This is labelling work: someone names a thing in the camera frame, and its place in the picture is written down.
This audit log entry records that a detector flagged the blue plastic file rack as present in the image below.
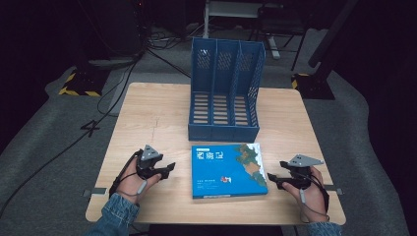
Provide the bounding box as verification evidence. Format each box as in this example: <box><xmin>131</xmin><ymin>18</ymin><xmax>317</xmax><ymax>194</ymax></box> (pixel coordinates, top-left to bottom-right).
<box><xmin>187</xmin><ymin>36</ymin><xmax>267</xmax><ymax>144</ymax></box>

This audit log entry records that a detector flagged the dark equipment cabinet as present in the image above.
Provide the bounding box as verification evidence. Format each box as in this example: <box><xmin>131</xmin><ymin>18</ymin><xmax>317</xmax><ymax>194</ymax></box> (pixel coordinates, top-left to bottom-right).
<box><xmin>78</xmin><ymin>0</ymin><xmax>146</xmax><ymax>68</ymax></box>

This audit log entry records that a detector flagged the blue book with map cover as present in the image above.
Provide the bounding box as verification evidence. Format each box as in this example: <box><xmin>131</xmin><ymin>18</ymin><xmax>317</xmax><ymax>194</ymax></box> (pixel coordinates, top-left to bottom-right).
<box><xmin>191</xmin><ymin>142</ymin><xmax>269</xmax><ymax>200</ymax></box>

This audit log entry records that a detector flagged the black stand base hazard tape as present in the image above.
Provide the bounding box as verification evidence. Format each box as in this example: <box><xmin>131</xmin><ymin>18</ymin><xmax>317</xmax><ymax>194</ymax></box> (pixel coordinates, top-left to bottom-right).
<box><xmin>58</xmin><ymin>68</ymin><xmax>111</xmax><ymax>98</ymax></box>
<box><xmin>290</xmin><ymin>72</ymin><xmax>336</xmax><ymax>100</ymax></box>

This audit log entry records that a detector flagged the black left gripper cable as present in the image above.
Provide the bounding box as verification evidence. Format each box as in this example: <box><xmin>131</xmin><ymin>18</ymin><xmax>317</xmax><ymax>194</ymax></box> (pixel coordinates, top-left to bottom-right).
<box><xmin>108</xmin><ymin>149</ymin><xmax>143</xmax><ymax>199</ymax></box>

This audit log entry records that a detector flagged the person's right hand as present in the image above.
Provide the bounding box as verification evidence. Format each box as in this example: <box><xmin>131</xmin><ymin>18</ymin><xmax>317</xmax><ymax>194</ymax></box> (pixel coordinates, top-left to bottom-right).
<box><xmin>281</xmin><ymin>166</ymin><xmax>330</xmax><ymax>224</ymax></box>

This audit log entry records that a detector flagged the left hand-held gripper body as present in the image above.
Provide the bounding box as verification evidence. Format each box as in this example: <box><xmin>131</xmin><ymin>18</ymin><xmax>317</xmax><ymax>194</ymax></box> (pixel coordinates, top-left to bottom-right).
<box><xmin>135</xmin><ymin>144</ymin><xmax>165</xmax><ymax>181</ymax></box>

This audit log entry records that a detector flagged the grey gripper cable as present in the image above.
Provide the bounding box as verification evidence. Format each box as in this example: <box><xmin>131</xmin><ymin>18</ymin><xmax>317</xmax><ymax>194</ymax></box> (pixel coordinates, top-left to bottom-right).
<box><xmin>119</xmin><ymin>179</ymin><xmax>149</xmax><ymax>199</ymax></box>
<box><xmin>298</xmin><ymin>189</ymin><xmax>329</xmax><ymax>221</ymax></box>

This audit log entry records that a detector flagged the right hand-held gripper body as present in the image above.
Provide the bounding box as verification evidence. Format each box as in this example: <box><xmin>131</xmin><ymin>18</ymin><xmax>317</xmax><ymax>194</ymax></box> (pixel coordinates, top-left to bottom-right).
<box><xmin>278</xmin><ymin>153</ymin><xmax>326</xmax><ymax>191</ymax></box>

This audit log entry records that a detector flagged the person's left hand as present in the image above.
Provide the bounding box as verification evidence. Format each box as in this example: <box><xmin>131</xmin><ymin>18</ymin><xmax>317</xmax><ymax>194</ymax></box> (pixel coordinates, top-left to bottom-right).
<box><xmin>115</xmin><ymin>156</ymin><xmax>162</xmax><ymax>206</ymax></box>

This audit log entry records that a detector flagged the grey left gripper cable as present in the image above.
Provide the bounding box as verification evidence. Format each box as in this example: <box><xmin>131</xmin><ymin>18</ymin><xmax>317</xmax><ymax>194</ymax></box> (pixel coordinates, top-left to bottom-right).
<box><xmin>119</xmin><ymin>179</ymin><xmax>149</xmax><ymax>199</ymax></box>

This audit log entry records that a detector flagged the white metal stand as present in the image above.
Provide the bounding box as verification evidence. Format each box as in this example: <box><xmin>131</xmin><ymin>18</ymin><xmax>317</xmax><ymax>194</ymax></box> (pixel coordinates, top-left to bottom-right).
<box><xmin>202</xmin><ymin>0</ymin><xmax>283</xmax><ymax>61</ymax></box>

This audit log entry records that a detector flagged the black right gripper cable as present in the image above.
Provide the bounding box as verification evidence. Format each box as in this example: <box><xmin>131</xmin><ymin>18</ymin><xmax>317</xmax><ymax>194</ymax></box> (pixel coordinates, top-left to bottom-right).
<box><xmin>308</xmin><ymin>172</ymin><xmax>330</xmax><ymax>212</ymax></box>

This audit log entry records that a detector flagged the long black floor cable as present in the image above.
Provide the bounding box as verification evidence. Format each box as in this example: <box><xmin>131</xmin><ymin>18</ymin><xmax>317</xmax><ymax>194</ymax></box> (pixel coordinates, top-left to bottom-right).
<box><xmin>0</xmin><ymin>48</ymin><xmax>146</xmax><ymax>219</ymax></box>

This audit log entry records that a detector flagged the grey right gripper cable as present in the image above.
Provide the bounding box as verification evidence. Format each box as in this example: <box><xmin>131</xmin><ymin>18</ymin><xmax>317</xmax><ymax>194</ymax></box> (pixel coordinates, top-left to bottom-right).
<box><xmin>298</xmin><ymin>189</ymin><xmax>329</xmax><ymax>221</ymax></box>

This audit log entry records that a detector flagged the bundle of black floor cables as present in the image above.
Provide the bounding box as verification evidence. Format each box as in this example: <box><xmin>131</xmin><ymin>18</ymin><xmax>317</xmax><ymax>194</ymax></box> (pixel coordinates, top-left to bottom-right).
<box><xmin>144</xmin><ymin>23</ymin><xmax>206</xmax><ymax>78</ymax></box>

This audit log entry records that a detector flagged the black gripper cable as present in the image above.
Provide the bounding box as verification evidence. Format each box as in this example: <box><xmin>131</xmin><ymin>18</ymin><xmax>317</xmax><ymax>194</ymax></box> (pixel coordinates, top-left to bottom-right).
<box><xmin>108</xmin><ymin>149</ymin><xmax>143</xmax><ymax>199</ymax></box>
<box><xmin>308</xmin><ymin>172</ymin><xmax>330</xmax><ymax>212</ymax></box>

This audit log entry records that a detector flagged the black metal frame stand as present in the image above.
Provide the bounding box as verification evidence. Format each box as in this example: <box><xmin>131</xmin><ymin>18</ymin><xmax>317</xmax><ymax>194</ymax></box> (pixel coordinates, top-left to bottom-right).
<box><xmin>249</xmin><ymin>2</ymin><xmax>317</xmax><ymax>72</ymax></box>

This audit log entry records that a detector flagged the grey metal table bracket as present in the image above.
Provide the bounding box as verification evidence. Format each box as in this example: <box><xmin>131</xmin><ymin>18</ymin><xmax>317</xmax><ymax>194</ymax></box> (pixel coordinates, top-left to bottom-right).
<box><xmin>324</xmin><ymin>184</ymin><xmax>344</xmax><ymax>197</ymax></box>
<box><xmin>82</xmin><ymin>187</ymin><xmax>108</xmax><ymax>198</ymax></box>

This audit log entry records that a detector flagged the black slanted stand post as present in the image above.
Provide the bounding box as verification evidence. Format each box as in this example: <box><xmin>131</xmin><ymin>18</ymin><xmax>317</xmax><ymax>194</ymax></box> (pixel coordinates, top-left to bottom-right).
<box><xmin>308</xmin><ymin>0</ymin><xmax>361</xmax><ymax>69</ymax></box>

